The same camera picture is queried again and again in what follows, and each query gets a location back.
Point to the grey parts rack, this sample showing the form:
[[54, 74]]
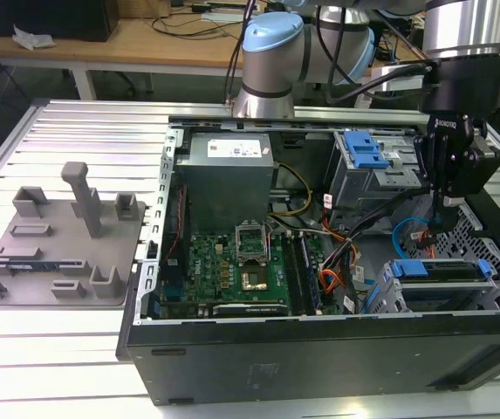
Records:
[[57, 262]]

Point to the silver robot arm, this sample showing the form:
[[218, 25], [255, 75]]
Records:
[[271, 52]]

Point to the black wrist flange block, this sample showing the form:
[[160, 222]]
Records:
[[463, 83]]

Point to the tall metal disk bay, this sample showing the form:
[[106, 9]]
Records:
[[363, 187]]

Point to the grey power supply unit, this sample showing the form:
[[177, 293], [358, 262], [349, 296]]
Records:
[[223, 187]]

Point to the green motherboard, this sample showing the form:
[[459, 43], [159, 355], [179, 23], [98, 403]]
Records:
[[228, 262]]

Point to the blue carrier with latch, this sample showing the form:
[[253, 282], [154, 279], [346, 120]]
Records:
[[365, 150]]

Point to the black graphics card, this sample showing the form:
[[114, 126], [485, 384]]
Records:
[[249, 310]]

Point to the crumpled white paper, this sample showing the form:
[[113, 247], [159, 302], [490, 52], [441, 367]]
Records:
[[31, 38]]

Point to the hard disk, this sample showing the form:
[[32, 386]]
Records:
[[411, 268]]

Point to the wooden desk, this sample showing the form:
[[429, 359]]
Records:
[[123, 48]]

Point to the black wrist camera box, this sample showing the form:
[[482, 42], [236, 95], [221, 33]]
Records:
[[487, 170]]

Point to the low metal disk bay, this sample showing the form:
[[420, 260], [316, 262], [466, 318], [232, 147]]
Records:
[[441, 297]]

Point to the black RAM slot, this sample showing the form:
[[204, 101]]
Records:
[[291, 270], [313, 275]]

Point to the CPU socket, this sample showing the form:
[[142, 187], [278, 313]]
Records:
[[254, 280]]

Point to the black PC case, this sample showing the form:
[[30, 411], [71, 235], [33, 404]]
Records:
[[276, 371]]

